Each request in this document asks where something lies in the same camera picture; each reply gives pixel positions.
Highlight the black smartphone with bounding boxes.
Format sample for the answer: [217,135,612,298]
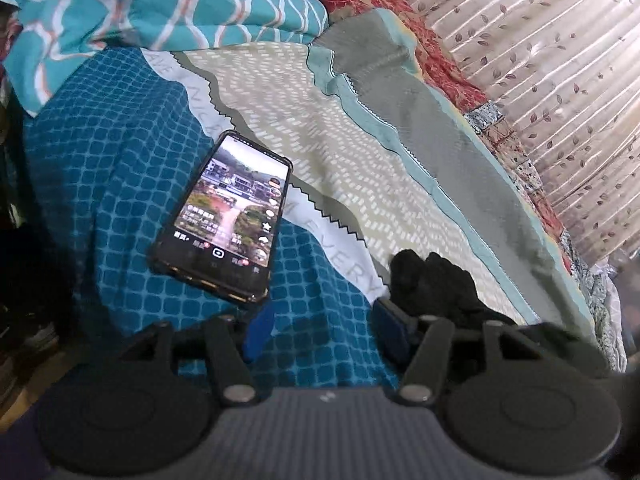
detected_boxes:
[149,129,293,306]

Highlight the teal wavy-print quilt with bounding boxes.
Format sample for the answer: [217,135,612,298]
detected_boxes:
[0,0,331,118]

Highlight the leaf-print curtain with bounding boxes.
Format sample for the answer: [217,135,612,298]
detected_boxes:
[370,0,640,267]

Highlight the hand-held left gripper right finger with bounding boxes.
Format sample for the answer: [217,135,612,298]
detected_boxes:
[372,297,522,407]

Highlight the black pants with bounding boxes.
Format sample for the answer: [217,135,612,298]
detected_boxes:
[387,249,621,377]

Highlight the red floral blanket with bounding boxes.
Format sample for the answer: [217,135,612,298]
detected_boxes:
[270,0,573,273]

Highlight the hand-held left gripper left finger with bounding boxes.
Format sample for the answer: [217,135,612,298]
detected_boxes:
[122,304,277,407]

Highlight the patterned bedsheet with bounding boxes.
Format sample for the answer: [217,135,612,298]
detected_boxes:
[22,7,608,392]

